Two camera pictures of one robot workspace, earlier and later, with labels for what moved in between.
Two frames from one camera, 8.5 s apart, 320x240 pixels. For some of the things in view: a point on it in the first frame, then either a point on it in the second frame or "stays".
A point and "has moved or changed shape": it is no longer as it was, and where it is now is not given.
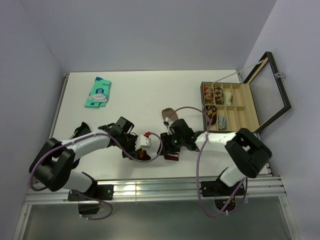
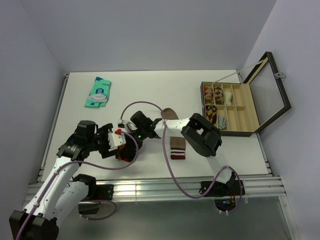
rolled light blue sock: (222, 122) stays
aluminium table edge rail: (155, 188) stays
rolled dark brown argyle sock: (211, 112) stays
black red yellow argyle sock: (142, 155) has moved or changed shape
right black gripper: (168, 148) -> (132, 132)
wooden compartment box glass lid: (255, 104) stays
